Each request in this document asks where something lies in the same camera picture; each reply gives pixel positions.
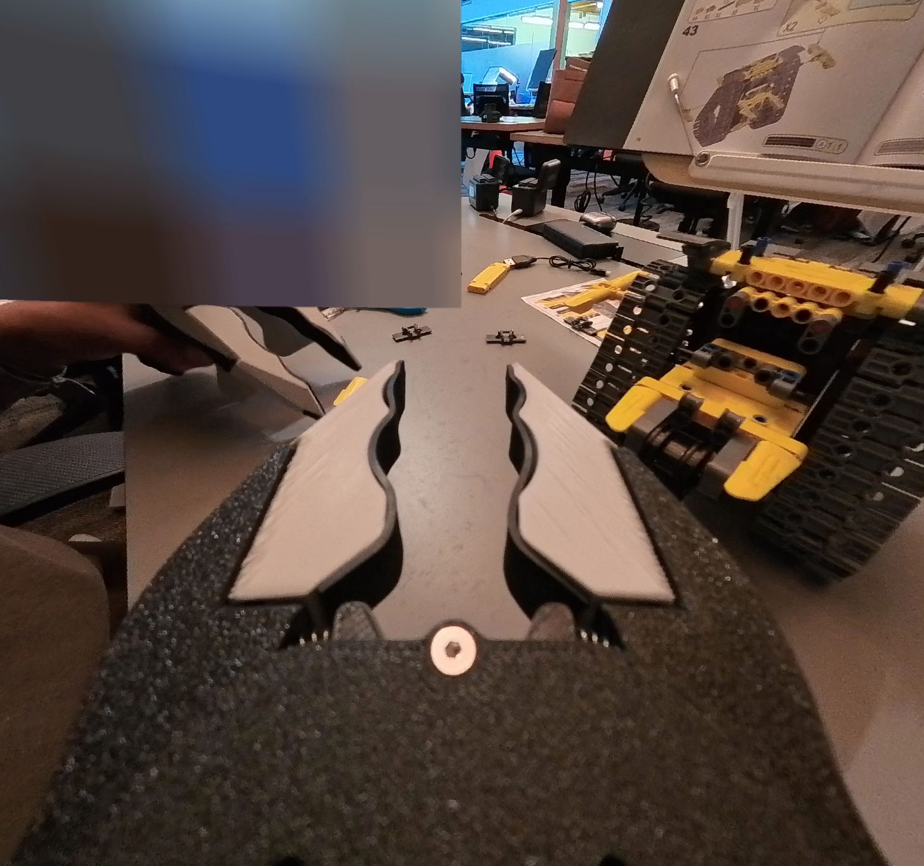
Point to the white stand base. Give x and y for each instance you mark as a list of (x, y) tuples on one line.
[(794, 180)]

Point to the person's left hand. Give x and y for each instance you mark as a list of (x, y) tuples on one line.
[(108, 332)]

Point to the black office chair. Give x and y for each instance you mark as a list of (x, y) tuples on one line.
[(58, 472)]

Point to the yellow plastic toy piece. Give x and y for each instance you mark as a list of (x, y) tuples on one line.
[(351, 391)]

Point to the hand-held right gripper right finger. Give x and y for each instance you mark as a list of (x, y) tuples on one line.
[(599, 519)]

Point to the yellow black tracked toy vehicle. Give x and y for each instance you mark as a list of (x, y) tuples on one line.
[(758, 375)]

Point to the brown cardboard box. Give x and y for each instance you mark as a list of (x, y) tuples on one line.
[(567, 93)]

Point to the black battery charger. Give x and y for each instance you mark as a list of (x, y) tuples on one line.
[(487, 191), (534, 194)]

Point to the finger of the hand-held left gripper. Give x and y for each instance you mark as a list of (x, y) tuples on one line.
[(260, 382), (289, 332)]

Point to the grey rounded device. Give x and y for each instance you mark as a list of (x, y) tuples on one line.
[(598, 218)]

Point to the instruction booklet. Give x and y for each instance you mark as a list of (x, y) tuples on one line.
[(556, 303)]

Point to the open instruction manual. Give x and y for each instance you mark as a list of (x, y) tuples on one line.
[(794, 64)]

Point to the long yellow toy block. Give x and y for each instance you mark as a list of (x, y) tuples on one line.
[(487, 278)]

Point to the black toy track link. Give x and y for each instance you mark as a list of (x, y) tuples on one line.
[(412, 333), (581, 323), (505, 337)]

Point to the brown top office desk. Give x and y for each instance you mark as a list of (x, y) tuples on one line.
[(505, 128)]

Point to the black box device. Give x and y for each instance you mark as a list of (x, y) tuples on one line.
[(577, 238)]

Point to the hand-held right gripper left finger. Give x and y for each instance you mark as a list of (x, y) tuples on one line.
[(317, 519)]

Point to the dark grey panel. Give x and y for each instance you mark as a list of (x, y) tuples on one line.
[(621, 50)]

